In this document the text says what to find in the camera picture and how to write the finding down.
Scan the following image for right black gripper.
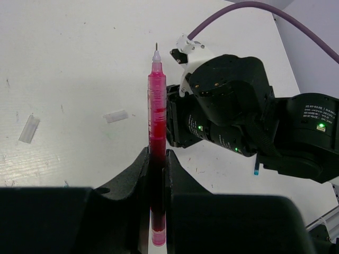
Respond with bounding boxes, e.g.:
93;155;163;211
166;85;210;148

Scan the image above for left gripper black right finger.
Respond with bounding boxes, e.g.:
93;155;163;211
165;150;316;253

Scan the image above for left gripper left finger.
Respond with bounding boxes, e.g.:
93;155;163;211
1;148;149;253

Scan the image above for red pen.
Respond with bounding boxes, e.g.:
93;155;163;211
148;43;166;247

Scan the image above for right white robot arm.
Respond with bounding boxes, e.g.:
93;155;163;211
166;55;338;184

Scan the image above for clear pen cap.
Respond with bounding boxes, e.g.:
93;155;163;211
103;110;129;124
19;114;40;144

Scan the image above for light blue pen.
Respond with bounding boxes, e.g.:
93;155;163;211
254;156;260;176

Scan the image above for aluminium rail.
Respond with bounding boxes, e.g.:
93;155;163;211
306;206;338;238

